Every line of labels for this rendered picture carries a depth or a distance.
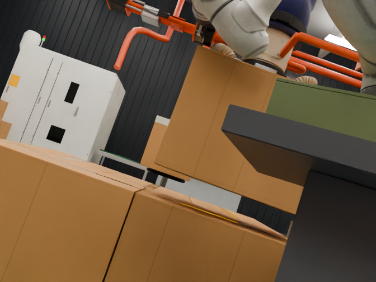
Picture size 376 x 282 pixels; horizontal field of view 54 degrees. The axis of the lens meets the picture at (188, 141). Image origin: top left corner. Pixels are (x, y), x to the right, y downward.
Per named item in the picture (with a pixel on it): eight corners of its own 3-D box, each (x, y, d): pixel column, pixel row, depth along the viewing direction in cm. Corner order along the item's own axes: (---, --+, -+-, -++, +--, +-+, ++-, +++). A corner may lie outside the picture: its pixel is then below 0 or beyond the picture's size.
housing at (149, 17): (159, 28, 145) (163, 17, 145) (158, 20, 138) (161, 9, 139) (142, 21, 145) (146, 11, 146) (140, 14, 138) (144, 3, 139)
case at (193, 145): (292, 214, 154) (322, 125, 158) (335, 229, 114) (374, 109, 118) (157, 165, 153) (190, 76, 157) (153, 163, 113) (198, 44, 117)
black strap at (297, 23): (293, 54, 153) (296, 45, 154) (313, 32, 130) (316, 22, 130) (241, 35, 154) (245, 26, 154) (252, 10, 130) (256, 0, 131)
